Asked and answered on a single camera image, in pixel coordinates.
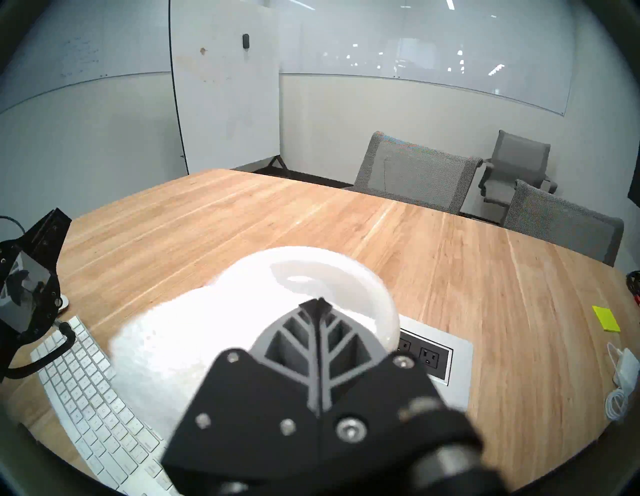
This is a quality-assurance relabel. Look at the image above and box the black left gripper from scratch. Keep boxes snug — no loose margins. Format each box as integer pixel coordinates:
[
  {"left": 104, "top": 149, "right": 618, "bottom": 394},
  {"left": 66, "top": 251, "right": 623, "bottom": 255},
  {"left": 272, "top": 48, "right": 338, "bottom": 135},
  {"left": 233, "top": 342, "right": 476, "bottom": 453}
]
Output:
[{"left": 0, "top": 207, "right": 76, "bottom": 381}]

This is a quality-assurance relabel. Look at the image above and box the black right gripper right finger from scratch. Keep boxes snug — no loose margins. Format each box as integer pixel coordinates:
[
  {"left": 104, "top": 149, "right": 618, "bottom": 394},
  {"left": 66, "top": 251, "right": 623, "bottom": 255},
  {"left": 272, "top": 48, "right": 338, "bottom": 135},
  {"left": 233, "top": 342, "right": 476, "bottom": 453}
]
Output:
[{"left": 318, "top": 298, "right": 482, "bottom": 482}]

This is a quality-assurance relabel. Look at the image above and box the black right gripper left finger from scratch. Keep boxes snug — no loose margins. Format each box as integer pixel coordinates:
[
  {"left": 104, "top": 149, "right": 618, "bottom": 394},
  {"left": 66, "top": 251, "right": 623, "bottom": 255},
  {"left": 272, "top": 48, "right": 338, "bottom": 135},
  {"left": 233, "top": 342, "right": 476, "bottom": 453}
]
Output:
[{"left": 162, "top": 298, "right": 321, "bottom": 493}]

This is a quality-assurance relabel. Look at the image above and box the white disinfecting wipe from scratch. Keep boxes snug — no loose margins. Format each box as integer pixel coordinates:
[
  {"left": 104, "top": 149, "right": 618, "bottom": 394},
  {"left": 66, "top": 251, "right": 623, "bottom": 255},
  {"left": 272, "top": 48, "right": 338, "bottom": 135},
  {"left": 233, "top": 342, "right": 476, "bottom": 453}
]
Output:
[{"left": 107, "top": 250, "right": 311, "bottom": 441}]

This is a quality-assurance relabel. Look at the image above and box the table power outlet panel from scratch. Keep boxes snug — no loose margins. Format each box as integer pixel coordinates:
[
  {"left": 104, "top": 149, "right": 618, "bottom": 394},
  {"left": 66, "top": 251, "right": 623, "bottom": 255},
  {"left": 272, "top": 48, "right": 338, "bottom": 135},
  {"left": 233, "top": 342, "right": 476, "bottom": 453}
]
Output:
[{"left": 397, "top": 315, "right": 475, "bottom": 413}]

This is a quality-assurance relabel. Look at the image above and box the white keyboard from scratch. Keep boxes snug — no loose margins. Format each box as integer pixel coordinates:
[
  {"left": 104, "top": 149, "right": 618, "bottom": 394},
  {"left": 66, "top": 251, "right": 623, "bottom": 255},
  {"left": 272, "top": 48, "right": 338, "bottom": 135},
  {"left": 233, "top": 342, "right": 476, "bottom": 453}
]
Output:
[{"left": 30, "top": 315, "right": 181, "bottom": 496}]

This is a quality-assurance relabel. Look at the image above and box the mobile whiteboard on stand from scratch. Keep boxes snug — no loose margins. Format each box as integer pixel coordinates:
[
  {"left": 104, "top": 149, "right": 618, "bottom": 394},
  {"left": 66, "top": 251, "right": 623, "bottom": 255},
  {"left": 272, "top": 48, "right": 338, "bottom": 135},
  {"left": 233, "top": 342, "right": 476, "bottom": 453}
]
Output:
[{"left": 169, "top": 0, "right": 351, "bottom": 190}]

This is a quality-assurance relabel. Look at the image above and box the wide grey mesh chair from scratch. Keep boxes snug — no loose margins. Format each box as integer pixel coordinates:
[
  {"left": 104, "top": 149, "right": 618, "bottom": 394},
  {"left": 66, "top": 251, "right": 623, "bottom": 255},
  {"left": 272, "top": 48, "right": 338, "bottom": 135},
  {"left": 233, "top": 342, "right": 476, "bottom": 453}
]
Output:
[{"left": 345, "top": 131, "right": 484, "bottom": 216}]

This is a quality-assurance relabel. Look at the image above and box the yellow sticky note pad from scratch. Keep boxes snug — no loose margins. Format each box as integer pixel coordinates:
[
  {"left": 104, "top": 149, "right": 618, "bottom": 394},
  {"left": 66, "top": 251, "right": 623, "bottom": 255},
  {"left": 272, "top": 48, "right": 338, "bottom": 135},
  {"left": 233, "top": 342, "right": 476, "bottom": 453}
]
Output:
[{"left": 592, "top": 305, "right": 622, "bottom": 333}]

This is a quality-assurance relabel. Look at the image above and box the low grey mesh chair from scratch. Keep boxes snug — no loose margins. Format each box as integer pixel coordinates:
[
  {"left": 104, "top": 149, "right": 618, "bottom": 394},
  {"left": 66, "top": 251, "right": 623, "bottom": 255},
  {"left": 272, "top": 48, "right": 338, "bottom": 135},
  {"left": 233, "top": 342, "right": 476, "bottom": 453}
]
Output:
[{"left": 502, "top": 180, "right": 625, "bottom": 267}]

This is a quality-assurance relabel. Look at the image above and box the grey armrest chair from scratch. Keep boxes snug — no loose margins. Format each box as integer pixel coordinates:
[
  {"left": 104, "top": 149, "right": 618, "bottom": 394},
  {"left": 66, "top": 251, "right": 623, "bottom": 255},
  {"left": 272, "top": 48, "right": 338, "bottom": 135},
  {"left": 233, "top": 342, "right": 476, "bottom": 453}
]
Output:
[{"left": 478, "top": 130, "right": 558, "bottom": 224}]

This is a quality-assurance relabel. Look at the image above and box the written-on wall whiteboard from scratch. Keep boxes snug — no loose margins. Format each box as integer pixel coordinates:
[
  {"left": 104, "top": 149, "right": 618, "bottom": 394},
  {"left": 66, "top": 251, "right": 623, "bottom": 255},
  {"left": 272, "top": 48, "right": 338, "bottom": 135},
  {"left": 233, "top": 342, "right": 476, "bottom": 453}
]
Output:
[{"left": 0, "top": 0, "right": 173, "bottom": 113}]

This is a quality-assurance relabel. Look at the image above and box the white charger cable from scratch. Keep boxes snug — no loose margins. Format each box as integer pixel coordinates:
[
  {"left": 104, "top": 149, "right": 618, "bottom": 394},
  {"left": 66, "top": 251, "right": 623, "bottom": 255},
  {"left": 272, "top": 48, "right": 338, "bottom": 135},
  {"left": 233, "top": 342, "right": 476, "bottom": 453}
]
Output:
[{"left": 604, "top": 341, "right": 633, "bottom": 423}]

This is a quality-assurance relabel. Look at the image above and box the black wall screen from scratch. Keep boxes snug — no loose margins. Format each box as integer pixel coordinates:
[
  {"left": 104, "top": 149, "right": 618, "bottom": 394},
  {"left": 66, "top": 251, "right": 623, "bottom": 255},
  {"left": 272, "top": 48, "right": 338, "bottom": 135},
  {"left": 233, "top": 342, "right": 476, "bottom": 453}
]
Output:
[{"left": 627, "top": 150, "right": 640, "bottom": 208}]

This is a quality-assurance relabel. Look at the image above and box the glass wall whiteboard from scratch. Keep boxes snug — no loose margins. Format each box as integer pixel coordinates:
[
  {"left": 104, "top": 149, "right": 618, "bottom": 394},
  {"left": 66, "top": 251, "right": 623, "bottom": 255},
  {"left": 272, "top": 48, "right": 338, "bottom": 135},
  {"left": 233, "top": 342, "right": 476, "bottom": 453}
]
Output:
[{"left": 277, "top": 0, "right": 573, "bottom": 117}]

